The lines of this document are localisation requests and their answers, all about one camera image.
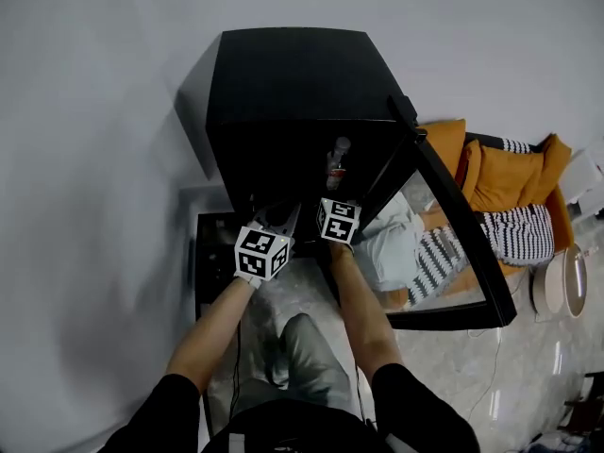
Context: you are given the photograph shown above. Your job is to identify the glass fridge door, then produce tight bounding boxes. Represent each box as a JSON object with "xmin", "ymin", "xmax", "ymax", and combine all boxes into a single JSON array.
[{"xmin": 365, "ymin": 94, "xmax": 519, "ymax": 332}]

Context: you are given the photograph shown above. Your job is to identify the pile of floor equipment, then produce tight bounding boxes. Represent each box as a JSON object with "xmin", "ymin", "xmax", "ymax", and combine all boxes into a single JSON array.
[{"xmin": 556, "ymin": 370, "xmax": 604, "ymax": 453}]

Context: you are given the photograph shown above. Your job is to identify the red label bottle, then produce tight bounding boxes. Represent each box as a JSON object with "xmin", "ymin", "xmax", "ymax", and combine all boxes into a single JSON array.
[{"xmin": 325, "ymin": 135, "xmax": 353, "ymax": 192}]

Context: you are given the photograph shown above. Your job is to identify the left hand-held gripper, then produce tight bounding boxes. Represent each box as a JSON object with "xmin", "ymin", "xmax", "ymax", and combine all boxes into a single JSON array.
[{"xmin": 234, "ymin": 201, "xmax": 303, "ymax": 282}]

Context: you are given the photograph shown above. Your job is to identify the pale crumpled cloth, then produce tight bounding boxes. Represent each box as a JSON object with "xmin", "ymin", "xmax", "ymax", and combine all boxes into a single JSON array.
[{"xmin": 353, "ymin": 191, "xmax": 426, "ymax": 292}]

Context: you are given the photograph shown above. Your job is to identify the person's right forearm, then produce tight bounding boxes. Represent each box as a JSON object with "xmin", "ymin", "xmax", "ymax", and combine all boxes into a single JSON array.
[{"xmin": 328, "ymin": 241, "xmax": 405, "ymax": 386}]

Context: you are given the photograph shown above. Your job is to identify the person's left forearm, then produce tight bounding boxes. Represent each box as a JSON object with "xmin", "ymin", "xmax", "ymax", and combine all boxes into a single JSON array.
[{"xmin": 164, "ymin": 276, "xmax": 259, "ymax": 395}]

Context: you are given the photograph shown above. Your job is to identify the black mini fridge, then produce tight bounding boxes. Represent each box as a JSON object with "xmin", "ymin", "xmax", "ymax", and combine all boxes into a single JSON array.
[{"xmin": 174, "ymin": 26, "xmax": 419, "ymax": 244}]

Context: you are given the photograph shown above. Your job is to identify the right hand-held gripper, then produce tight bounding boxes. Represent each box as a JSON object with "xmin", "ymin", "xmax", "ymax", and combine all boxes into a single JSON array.
[{"xmin": 315, "ymin": 197, "xmax": 363, "ymax": 244}]

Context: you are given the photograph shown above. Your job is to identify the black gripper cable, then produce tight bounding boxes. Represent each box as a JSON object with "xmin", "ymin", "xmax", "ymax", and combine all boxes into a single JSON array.
[
  {"xmin": 353, "ymin": 361, "xmax": 367, "ymax": 419},
  {"xmin": 229, "ymin": 321, "xmax": 243, "ymax": 414}
]

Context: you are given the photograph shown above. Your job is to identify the white floor cable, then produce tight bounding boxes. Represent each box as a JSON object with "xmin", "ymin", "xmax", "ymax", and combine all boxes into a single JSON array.
[{"xmin": 464, "ymin": 327, "xmax": 505, "ymax": 424}]

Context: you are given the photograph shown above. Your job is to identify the white cabinet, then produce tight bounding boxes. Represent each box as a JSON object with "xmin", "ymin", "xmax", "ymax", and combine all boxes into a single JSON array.
[{"xmin": 561, "ymin": 146, "xmax": 604, "ymax": 216}]

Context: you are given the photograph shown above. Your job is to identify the round beige side table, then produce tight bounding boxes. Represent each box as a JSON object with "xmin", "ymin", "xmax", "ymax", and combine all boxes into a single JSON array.
[{"xmin": 530, "ymin": 243, "xmax": 589, "ymax": 319}]

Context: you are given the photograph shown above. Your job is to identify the orange sofa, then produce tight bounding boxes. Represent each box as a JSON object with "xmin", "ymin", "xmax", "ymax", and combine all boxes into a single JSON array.
[{"xmin": 414, "ymin": 118, "xmax": 577, "ymax": 310}]

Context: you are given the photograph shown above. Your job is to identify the black white striped pillow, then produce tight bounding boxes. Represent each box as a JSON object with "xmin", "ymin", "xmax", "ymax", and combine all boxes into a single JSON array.
[{"xmin": 500, "ymin": 137, "xmax": 532, "ymax": 156}]

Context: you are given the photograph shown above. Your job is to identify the black white striped blanket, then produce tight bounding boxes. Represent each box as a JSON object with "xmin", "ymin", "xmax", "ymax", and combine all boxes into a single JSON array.
[{"xmin": 408, "ymin": 204, "xmax": 556, "ymax": 306}]

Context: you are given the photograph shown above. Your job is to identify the person's black shirt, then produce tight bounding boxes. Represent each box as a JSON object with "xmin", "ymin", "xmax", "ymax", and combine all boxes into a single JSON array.
[{"xmin": 96, "ymin": 361, "xmax": 482, "ymax": 453}]

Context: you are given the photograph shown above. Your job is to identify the person's grey trousers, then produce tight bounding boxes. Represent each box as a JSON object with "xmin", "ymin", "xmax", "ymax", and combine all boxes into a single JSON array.
[{"xmin": 207, "ymin": 312, "xmax": 364, "ymax": 424}]

